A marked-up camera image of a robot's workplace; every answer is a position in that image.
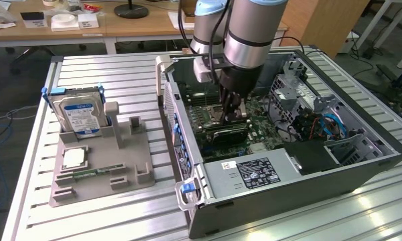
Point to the blue latch tab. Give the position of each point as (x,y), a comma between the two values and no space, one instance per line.
(187,188)

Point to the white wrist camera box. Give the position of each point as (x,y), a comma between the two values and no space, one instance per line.
(201,71)

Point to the white metal desk frame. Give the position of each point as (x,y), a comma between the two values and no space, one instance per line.
(376,15)

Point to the hard disk in blue carrier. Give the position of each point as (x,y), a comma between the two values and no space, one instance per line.
(80,115)

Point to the silver chipset heatsink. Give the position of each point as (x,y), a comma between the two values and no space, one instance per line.
(260,148)

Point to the red packet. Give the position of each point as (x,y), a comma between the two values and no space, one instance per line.
(90,7)

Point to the open CPU socket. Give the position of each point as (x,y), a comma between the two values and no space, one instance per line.
(212,114)

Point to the grey plastic parts rack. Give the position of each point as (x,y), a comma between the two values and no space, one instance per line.
(109,155)

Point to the black round lamp base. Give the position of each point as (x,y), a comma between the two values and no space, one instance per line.
(129,11)

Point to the black and white box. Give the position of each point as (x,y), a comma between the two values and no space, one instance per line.
(33,20)

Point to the white box with round bowl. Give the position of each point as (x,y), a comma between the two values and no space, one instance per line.
(65,23)

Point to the wooden cabinet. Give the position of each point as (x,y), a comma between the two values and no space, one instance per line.
(338,25)

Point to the brown cardboard box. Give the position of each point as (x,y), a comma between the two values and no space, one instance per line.
(188,8)

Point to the silver CPU chip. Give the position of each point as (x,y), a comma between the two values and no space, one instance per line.
(73,159)

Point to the green RAM stick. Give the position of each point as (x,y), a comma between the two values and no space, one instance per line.
(93,172)
(208,128)

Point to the clear plastic bag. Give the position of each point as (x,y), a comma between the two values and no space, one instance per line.
(0,12)

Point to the grey power supply unit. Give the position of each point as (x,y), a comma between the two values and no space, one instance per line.
(220,185)

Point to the white paper tag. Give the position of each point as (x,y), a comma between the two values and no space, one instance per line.
(2,25)

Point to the white labelled box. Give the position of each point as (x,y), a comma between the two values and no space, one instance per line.
(88,21)

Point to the open black PC case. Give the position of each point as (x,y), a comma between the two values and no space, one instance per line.
(287,200)

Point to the grey metal disk bay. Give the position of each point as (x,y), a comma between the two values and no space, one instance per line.
(355,150)

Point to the perforated metal disk bay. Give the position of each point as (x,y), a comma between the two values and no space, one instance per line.
(287,100)

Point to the light wooden desk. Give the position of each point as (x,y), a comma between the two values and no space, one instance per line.
(136,25)
(33,33)

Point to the green motherboard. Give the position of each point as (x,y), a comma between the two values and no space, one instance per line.
(264,130)

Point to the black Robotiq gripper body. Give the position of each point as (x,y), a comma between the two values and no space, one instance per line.
(237,80)

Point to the white tape roll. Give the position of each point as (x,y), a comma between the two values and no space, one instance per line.
(44,3)

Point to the low-profile Nvidia graphics card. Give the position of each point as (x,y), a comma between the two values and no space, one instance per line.
(228,138)

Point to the beige card retention latch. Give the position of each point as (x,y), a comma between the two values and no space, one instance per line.
(160,75)

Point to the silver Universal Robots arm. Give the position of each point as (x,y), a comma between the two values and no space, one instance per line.
(251,30)

